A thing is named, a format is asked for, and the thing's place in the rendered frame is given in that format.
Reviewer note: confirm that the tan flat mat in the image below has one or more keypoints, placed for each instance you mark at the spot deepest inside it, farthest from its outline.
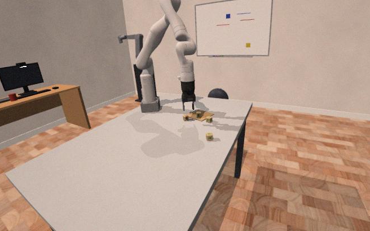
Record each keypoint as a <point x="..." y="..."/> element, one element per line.
<point x="203" y="115"/>

